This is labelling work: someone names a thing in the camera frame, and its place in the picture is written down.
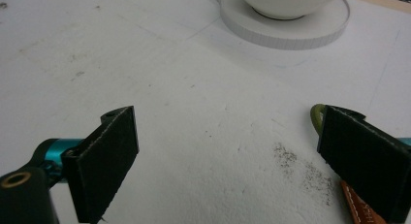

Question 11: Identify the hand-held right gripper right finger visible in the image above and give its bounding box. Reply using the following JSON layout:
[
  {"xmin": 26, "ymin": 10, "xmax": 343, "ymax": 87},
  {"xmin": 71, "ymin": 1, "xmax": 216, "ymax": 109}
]
[{"xmin": 316, "ymin": 104, "xmax": 411, "ymax": 224}]

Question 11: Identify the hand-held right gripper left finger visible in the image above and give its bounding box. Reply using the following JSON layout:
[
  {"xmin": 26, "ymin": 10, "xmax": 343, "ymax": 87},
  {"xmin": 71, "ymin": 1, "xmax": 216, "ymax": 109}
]
[{"xmin": 60, "ymin": 105, "xmax": 141, "ymax": 224}]

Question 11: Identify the white round coaster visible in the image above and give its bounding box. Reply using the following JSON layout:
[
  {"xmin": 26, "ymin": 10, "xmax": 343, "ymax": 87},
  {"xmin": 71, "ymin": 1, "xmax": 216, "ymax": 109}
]
[{"xmin": 218, "ymin": 0, "xmax": 351, "ymax": 51}]

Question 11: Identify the white bowl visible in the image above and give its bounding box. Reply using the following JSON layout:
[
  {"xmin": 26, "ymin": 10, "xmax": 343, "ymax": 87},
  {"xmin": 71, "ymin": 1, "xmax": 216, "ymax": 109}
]
[{"xmin": 237, "ymin": 0, "xmax": 342, "ymax": 20}]

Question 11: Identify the brown leather strap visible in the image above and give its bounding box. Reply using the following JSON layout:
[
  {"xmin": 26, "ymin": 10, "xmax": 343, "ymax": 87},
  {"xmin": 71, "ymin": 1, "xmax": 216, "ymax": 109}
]
[{"xmin": 340, "ymin": 180, "xmax": 389, "ymax": 224}]

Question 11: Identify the olive green ring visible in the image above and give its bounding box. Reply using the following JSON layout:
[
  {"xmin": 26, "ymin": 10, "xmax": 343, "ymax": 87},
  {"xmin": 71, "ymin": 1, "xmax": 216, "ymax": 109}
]
[{"xmin": 309, "ymin": 103, "xmax": 326, "ymax": 137}]

